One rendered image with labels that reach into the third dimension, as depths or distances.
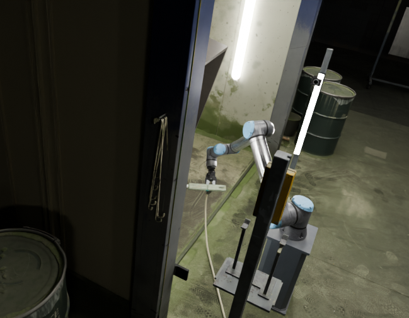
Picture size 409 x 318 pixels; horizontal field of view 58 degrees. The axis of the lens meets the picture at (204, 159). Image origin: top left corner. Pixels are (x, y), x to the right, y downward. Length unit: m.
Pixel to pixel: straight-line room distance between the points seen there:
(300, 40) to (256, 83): 0.71
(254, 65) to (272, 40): 0.35
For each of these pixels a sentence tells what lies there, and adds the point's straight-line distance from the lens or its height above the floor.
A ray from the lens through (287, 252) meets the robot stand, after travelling 2.66.
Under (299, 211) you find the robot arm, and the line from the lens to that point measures 2.52.
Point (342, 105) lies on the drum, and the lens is 4.99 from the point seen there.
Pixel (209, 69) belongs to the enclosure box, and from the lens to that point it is 2.96.
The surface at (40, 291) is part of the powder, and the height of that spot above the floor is 0.86.
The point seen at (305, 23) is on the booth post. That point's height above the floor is 1.67.
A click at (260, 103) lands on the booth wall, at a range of 4.61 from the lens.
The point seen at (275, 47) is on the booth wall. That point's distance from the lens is 4.42.
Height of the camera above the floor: 2.30
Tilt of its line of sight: 30 degrees down
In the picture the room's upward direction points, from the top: 10 degrees clockwise
